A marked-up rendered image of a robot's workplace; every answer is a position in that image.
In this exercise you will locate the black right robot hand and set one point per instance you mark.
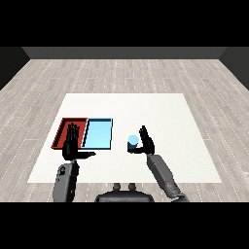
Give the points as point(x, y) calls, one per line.
point(147, 143)

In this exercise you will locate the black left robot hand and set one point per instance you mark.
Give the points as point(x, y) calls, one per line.
point(70, 147)

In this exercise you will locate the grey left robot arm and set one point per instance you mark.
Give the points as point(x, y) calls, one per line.
point(65, 181)

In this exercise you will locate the red shallow open box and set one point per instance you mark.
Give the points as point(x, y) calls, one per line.
point(67, 131)

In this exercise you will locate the light blue shallow open box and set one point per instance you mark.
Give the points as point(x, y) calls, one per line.
point(97, 133)

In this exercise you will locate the dark grey robot body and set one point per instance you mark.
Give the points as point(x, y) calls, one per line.
point(124, 195)

